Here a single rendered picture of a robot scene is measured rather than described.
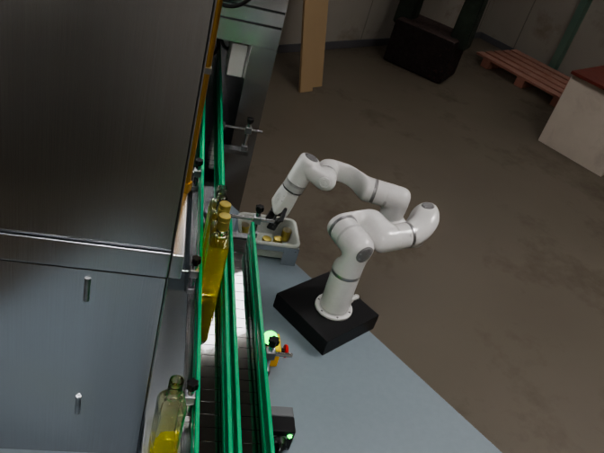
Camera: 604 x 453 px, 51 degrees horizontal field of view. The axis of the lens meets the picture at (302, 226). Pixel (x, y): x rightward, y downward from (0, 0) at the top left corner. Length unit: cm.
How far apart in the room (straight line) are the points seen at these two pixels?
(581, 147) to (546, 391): 326
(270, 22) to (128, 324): 167
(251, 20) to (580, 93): 414
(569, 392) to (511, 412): 43
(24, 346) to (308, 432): 80
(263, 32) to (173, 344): 145
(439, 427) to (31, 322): 120
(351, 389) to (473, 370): 152
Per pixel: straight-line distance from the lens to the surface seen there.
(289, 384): 191
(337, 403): 192
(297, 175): 213
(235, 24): 272
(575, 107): 635
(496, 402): 334
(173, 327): 180
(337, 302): 203
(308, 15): 562
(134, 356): 142
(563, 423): 346
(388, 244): 197
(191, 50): 102
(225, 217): 175
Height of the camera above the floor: 216
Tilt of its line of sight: 34 degrees down
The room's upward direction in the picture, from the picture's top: 17 degrees clockwise
